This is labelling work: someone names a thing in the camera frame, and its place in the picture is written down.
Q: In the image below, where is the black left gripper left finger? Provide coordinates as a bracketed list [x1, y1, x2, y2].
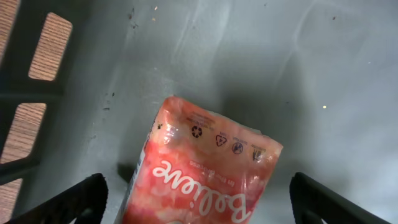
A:
[7, 173, 108, 224]

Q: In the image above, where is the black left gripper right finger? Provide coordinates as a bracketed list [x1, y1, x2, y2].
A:
[289, 172, 387, 224]

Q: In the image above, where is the pink tissue pack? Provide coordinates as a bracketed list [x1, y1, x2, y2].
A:
[116, 96, 283, 223]

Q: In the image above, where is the grey plastic mesh basket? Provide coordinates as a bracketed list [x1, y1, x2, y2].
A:
[1, 0, 397, 223]

